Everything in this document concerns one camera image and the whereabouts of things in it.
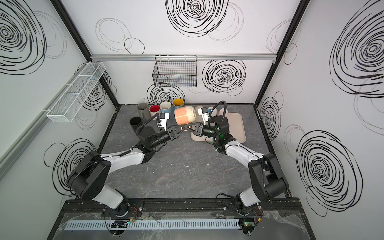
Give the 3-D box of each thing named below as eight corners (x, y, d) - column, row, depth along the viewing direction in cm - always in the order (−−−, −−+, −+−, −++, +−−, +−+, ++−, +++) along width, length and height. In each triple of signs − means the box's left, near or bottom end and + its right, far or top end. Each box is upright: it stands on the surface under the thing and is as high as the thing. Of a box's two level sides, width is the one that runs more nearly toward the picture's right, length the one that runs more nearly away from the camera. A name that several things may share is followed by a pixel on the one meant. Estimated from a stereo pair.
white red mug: (150, 120, 112) (147, 112, 105) (152, 111, 117) (149, 104, 111) (160, 120, 112) (158, 112, 105) (162, 111, 117) (160, 104, 111)
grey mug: (142, 124, 109) (138, 116, 102) (140, 112, 117) (136, 103, 110) (152, 122, 111) (149, 113, 103) (149, 109, 119) (146, 101, 111)
